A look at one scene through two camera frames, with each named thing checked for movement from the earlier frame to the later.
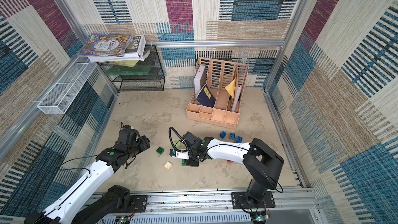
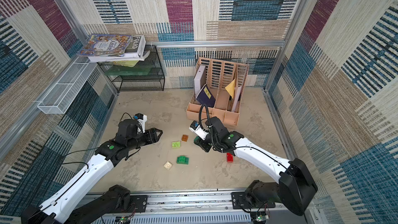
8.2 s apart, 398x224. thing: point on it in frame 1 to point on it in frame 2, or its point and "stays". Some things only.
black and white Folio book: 135,51 stays
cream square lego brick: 167,165 stays
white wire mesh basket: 60,97 stays
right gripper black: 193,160 to 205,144
